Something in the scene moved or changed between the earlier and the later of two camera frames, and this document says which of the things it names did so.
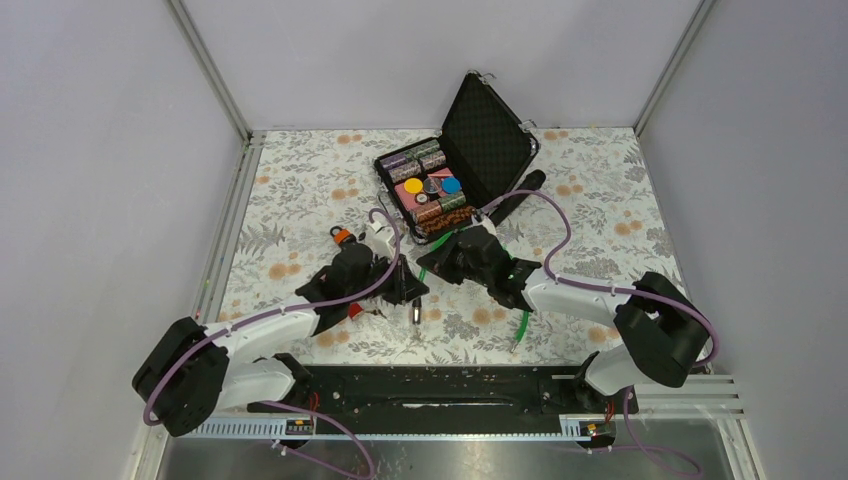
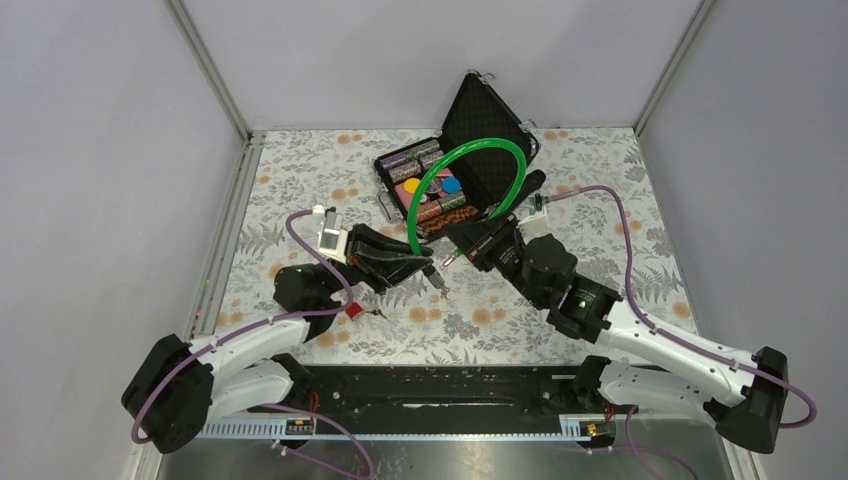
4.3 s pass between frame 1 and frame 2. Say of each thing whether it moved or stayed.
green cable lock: moved
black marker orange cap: stayed
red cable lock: stayed
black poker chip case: stayed
